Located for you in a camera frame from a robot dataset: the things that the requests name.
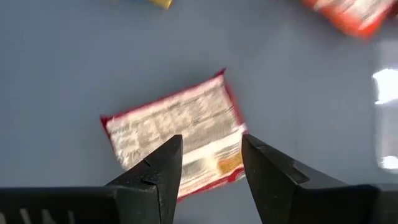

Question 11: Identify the red Maruchan ramen pack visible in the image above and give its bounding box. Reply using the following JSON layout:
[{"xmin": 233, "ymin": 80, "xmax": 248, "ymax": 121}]
[{"xmin": 99, "ymin": 67, "xmax": 249, "ymax": 203}]

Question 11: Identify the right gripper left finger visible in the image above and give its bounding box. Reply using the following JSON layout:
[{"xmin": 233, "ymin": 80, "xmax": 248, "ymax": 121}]
[{"xmin": 105, "ymin": 134, "xmax": 183, "ymax": 224}]

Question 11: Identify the blue Maruchan ramen pack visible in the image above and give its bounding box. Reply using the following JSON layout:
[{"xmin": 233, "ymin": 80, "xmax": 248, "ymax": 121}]
[{"xmin": 146, "ymin": 0, "xmax": 174, "ymax": 10}]

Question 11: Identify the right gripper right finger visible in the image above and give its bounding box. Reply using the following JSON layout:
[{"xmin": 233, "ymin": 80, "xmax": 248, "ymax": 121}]
[{"xmin": 241, "ymin": 133, "xmax": 348, "ymax": 224}]

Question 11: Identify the blue-grey table mat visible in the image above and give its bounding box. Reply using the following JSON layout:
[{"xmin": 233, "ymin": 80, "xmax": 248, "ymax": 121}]
[{"xmin": 0, "ymin": 0, "xmax": 398, "ymax": 224}]

